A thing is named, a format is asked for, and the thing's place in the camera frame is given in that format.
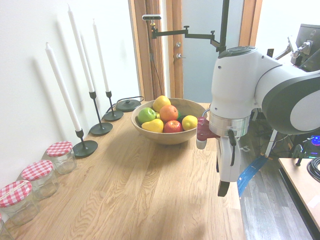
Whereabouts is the wooden glass door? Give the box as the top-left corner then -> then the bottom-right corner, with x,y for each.
163,0 -> 262,105

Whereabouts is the black computer monitor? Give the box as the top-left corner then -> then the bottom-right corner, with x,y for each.
295,23 -> 320,72

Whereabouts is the blue ribbon cable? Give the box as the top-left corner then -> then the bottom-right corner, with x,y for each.
236,154 -> 268,199

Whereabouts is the black camera cable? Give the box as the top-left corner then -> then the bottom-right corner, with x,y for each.
149,37 -> 165,99

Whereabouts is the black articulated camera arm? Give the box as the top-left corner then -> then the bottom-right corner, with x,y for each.
149,0 -> 230,54

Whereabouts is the yellow lemon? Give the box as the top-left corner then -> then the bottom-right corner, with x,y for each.
181,115 -> 199,131

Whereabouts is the tall black candle holder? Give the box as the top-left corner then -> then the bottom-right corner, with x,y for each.
89,91 -> 114,137

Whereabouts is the yellow pear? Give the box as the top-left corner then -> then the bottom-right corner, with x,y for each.
141,118 -> 165,133

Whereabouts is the green apple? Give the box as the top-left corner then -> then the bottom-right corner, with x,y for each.
137,107 -> 157,125

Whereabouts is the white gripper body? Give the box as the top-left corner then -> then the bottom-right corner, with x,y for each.
215,136 -> 243,183

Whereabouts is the black coiled cable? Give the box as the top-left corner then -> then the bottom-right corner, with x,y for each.
306,156 -> 320,183

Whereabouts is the orange fruit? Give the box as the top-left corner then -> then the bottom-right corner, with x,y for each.
159,104 -> 179,123

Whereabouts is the short black candle holder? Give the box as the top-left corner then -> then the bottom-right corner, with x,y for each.
72,128 -> 99,159

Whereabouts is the dark red wrist camera mount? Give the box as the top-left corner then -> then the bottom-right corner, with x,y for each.
195,116 -> 221,150

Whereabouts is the medium black candle holder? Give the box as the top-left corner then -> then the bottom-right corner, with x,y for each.
102,90 -> 125,122

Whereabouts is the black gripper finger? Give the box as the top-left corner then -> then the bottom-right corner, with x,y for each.
217,180 -> 231,198

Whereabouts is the grey stereo camera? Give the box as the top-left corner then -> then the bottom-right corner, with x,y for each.
142,14 -> 163,22

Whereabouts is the wooden fruit bowl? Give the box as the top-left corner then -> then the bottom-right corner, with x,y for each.
130,98 -> 208,146

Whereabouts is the wooden door frame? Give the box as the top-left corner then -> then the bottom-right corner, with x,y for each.
128,0 -> 165,101

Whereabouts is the large yellow apple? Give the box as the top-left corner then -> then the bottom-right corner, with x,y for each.
152,95 -> 172,113

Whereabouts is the wooden side table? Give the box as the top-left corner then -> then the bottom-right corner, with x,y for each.
278,156 -> 320,232

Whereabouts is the black table clamp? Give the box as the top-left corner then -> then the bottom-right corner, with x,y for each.
294,144 -> 309,167

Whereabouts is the glass jar red checked lid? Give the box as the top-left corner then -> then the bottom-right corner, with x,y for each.
46,140 -> 78,175
0,179 -> 40,226
21,159 -> 60,200

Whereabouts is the longest white taper candle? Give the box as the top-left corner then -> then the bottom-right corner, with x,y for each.
67,3 -> 96,93

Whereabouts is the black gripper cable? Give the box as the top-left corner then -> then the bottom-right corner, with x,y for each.
227,129 -> 237,167

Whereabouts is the red apple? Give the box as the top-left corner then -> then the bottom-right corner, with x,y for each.
163,119 -> 183,134

